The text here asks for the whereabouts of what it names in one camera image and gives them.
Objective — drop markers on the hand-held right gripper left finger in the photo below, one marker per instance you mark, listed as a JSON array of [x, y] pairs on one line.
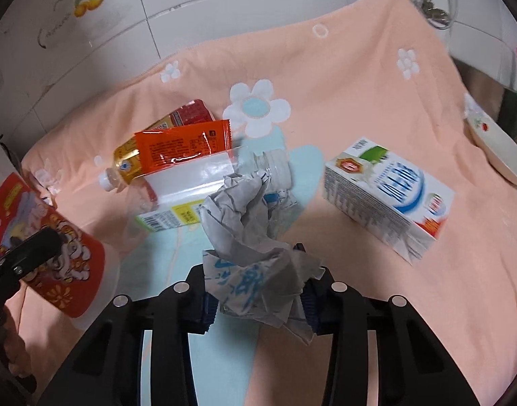
[[208, 313]]

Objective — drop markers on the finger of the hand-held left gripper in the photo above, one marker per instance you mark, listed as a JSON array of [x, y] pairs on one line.
[[34, 249]]

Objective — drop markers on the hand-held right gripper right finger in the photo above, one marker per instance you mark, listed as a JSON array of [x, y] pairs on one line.
[[311, 309]]

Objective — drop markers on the grey paper wrapper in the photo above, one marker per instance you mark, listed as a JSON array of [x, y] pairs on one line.
[[246, 237]]

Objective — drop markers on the person's left hand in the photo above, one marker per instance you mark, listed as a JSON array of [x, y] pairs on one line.
[[18, 353]]

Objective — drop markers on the white plastic box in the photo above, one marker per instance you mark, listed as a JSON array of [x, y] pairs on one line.
[[0, 156]]

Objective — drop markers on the blue white milk carton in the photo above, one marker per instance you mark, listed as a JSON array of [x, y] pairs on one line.
[[368, 203]]

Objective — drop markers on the yellow label plastic bottle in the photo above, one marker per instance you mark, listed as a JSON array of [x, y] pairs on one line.
[[125, 163]]

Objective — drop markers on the crushed clear plastic bottle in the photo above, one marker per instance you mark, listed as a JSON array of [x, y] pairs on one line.
[[275, 168]]

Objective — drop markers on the orange red sachet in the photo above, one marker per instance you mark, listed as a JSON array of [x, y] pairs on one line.
[[182, 143]]

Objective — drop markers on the red snack packet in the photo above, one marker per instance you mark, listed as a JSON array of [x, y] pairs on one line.
[[191, 112]]

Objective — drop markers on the peach floral blanket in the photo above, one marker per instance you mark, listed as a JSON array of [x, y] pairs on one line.
[[368, 93]]

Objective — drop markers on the white floral plate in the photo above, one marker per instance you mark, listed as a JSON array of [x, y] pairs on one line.
[[495, 143]]

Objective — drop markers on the green utensil jar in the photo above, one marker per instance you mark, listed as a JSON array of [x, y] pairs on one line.
[[514, 108]]

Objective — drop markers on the metal water valve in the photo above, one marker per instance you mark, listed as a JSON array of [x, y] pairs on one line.
[[438, 16]]

